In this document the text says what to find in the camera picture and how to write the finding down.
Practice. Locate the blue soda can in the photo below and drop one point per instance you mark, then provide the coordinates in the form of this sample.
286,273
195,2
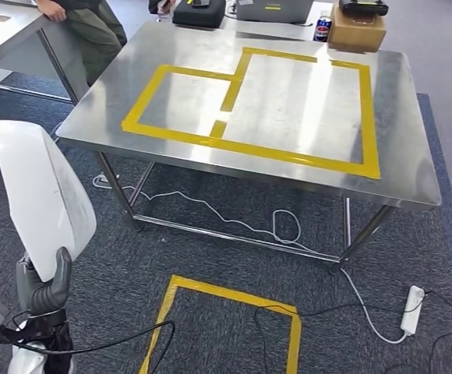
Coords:
323,30

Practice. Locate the white curved car body part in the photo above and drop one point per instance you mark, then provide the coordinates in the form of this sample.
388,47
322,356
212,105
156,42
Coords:
39,196

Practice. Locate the stainless steel workbench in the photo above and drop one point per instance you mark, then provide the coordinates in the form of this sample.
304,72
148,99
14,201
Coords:
397,129

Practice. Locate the brown cardboard box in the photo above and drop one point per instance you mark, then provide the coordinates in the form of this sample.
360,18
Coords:
357,33

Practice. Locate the black handheld device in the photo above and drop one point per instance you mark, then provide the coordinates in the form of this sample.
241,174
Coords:
362,8

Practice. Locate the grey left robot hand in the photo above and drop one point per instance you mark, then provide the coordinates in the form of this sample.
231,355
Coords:
42,299

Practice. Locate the grey laptop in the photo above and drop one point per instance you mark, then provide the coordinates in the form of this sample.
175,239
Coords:
273,14

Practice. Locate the person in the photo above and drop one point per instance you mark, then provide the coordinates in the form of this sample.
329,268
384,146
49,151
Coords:
159,6
93,36

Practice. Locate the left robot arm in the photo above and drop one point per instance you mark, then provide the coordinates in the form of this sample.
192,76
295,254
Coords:
54,335

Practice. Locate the black carrying case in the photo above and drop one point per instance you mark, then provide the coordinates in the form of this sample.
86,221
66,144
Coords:
199,16

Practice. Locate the yellow workbench tape outline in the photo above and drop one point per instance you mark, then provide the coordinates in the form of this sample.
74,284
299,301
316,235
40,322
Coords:
368,118

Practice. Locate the white power strip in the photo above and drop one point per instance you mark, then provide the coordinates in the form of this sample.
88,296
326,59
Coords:
412,309

